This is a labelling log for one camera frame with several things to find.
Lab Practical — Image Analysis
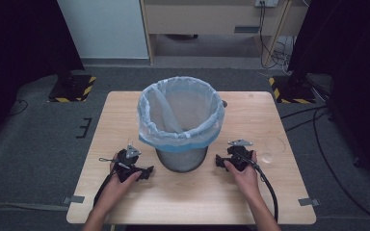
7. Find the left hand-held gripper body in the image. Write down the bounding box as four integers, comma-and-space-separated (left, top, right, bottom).
110, 143, 144, 183

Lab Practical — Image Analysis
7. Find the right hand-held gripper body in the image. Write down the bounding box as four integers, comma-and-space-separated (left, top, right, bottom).
225, 138, 255, 172

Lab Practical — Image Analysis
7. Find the person's left hand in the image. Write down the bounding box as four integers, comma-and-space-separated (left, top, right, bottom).
99, 159, 143, 211

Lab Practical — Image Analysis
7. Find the person's right hand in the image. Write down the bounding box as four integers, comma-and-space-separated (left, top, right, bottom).
223, 150, 262, 201

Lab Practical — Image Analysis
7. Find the grey metal mesh trash can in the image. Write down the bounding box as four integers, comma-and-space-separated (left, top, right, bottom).
155, 144, 209, 173

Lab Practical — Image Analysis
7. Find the grey tape piece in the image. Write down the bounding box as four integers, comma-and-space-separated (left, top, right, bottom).
62, 194, 86, 206
298, 197, 321, 208

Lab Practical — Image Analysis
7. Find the translucent blue trash bag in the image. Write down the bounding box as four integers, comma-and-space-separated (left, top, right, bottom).
137, 75, 226, 154

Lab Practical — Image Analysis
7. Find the black stand base striped edge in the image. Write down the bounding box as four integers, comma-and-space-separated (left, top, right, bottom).
47, 73, 97, 104
268, 74, 318, 105

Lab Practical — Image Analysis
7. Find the white panel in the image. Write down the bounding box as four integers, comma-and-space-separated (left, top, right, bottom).
57, 0, 150, 60

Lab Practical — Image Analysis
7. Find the light wooden desk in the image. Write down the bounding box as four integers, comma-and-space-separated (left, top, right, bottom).
140, 0, 310, 67

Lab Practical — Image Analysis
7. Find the dark curtain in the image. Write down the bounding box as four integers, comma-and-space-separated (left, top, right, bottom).
286, 0, 370, 189
0, 0, 86, 142

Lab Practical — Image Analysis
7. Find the grey power strip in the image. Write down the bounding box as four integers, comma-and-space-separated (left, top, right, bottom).
253, 0, 279, 9

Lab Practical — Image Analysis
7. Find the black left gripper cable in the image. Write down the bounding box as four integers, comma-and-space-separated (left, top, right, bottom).
92, 172, 117, 208

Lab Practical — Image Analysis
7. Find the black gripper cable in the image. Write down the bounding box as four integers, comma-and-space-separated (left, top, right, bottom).
92, 172, 117, 208
235, 152, 279, 223

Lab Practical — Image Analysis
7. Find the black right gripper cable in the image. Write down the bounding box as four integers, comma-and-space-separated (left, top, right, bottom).
235, 152, 279, 223

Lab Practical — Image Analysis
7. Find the long black floor cable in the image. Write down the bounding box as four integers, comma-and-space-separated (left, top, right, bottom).
312, 105, 370, 227

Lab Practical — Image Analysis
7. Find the black power cable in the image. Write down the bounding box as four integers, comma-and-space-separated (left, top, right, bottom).
258, 2, 291, 70

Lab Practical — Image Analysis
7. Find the thin black floor cable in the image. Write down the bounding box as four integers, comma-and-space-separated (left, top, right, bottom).
9, 98, 30, 117

